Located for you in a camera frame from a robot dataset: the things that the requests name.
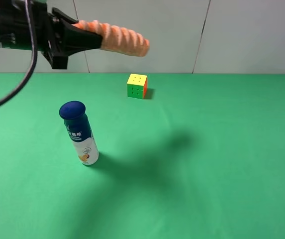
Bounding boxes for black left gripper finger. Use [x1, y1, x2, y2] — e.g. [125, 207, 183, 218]
[52, 7, 79, 24]
[56, 18, 102, 58]

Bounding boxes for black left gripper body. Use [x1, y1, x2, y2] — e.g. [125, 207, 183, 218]
[37, 9, 68, 70]

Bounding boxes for orange twisted plush bread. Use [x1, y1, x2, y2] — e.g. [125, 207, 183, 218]
[73, 20, 150, 57]

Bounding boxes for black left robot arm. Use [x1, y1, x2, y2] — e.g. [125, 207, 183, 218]
[0, 0, 102, 70]

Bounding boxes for blue white yogurt bottle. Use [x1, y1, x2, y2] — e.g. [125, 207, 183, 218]
[59, 101, 99, 166]

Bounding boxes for colourful puzzle cube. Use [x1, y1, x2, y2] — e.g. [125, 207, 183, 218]
[127, 74, 148, 99]

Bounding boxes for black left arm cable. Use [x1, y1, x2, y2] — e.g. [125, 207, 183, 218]
[0, 0, 38, 114]

